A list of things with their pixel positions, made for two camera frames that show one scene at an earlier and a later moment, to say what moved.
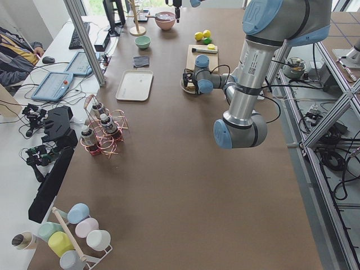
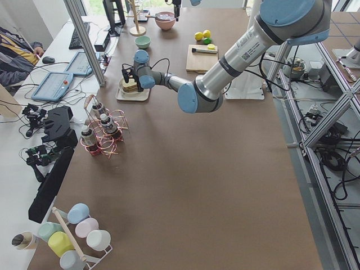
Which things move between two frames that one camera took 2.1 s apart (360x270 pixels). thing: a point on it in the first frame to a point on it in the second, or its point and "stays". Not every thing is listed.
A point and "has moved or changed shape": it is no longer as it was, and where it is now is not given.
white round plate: (181, 83) has moved or changed shape
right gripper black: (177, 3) stays
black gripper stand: (58, 124) stays
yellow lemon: (198, 36) stays
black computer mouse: (48, 59) stays
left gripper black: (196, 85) to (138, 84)
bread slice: (190, 86) has moved or changed shape
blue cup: (77, 212) stays
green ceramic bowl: (143, 41) stays
